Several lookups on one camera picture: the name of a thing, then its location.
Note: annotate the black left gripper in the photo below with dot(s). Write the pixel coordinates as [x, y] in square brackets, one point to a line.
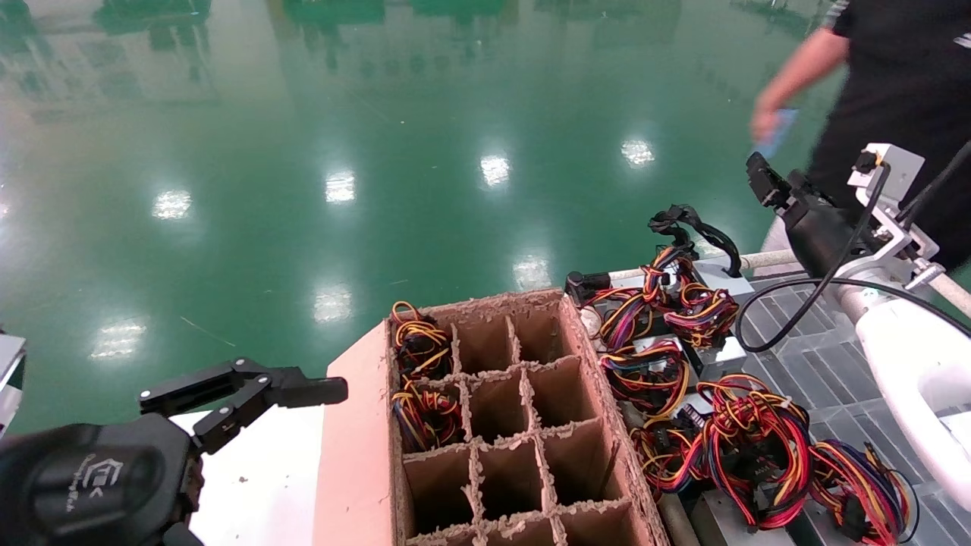
[83, 485]

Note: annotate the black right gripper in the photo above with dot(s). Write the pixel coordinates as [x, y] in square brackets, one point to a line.
[831, 235]

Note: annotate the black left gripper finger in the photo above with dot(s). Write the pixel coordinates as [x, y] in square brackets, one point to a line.
[284, 388]

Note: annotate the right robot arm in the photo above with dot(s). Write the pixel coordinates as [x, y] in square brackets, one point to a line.
[910, 356]

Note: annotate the brown cardboard divider box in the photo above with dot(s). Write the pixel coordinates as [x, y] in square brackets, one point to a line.
[356, 455]

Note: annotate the man in black striped tee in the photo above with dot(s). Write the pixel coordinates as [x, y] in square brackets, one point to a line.
[895, 76]

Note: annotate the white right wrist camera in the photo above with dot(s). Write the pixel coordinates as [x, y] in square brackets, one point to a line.
[899, 171]

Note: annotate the grey metal bracket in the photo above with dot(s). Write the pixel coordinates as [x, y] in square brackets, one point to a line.
[9, 379]

